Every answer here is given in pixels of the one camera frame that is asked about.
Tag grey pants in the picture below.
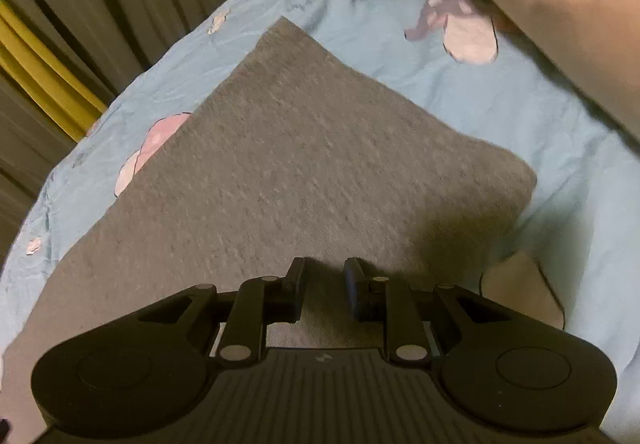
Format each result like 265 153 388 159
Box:
0 16 539 444

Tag blue mushroom print bedsheet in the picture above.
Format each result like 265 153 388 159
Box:
0 0 640 444

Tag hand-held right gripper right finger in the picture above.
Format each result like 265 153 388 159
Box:
343 257 502 368

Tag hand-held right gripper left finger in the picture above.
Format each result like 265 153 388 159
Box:
138 257 307 368

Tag yellow curtain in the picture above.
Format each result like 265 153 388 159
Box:
0 0 109 143

